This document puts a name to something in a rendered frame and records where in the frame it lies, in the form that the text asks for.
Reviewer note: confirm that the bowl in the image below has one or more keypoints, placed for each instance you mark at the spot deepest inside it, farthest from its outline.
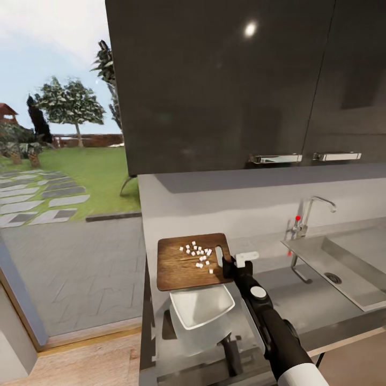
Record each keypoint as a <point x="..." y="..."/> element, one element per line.
<point x="196" y="307"/>

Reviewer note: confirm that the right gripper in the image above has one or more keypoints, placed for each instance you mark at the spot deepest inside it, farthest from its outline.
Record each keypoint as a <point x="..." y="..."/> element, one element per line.
<point x="230" y="270"/>

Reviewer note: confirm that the drop in sink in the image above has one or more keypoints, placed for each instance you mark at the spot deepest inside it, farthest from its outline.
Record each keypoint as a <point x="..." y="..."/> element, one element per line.
<point x="353" y="261"/>

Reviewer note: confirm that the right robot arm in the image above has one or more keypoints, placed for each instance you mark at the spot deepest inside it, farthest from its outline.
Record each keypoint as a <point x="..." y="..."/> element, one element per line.
<point x="276" y="337"/>

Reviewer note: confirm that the cabinet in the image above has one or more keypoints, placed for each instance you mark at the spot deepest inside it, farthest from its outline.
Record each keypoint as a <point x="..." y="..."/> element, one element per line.
<point x="207" y="85"/>

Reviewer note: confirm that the dishwasher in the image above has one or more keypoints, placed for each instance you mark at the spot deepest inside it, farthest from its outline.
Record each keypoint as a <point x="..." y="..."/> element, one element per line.
<point x="265" y="379"/>

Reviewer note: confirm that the fixed window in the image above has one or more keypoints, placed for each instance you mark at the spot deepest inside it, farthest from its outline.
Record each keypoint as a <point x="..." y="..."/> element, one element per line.
<point x="72" y="243"/>

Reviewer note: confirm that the cutting board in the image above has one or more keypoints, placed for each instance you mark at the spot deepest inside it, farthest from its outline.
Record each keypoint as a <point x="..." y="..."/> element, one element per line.
<point x="176" y="263"/>

